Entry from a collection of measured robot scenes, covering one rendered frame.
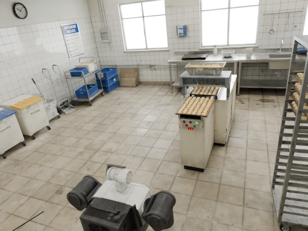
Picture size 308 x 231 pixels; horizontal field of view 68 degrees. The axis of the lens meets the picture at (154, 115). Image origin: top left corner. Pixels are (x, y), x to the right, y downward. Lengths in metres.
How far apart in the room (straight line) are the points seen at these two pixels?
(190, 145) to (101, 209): 2.15
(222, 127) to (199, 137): 0.74
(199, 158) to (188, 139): 0.32
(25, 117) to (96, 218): 4.07
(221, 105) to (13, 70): 4.24
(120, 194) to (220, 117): 2.66
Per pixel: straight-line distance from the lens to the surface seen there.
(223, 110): 3.54
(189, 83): 3.57
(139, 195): 1.14
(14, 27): 5.81
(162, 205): 1.08
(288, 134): 2.66
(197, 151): 3.14
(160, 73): 6.97
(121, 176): 1.10
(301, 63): 2.40
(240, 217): 2.88
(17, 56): 5.74
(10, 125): 4.82
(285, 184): 2.43
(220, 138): 3.77
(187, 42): 6.53
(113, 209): 1.11
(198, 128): 2.91
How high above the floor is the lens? 2.16
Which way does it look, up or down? 25 degrees down
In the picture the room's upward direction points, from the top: 7 degrees counter-clockwise
